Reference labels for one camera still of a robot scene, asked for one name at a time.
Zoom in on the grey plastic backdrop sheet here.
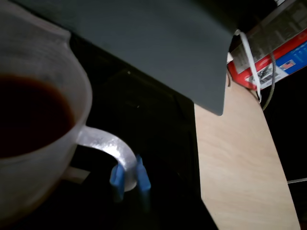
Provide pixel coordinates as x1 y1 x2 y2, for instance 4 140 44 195
9 0 240 117

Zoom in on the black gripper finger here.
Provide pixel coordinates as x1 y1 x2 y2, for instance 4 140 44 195
109 164 126 202
135 154 220 230

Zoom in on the black rubber work mat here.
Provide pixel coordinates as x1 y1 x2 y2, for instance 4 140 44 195
67 31 202 230

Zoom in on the translucent plastic measuring cup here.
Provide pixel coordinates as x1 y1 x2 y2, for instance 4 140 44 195
0 0 138 226

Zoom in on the grey braided cable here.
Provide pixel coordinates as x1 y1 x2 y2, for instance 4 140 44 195
262 52 276 111

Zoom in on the red white blue carton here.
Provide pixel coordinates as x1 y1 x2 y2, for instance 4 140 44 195
227 0 307 91

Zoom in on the white flat strap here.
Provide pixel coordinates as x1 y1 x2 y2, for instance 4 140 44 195
234 29 262 101

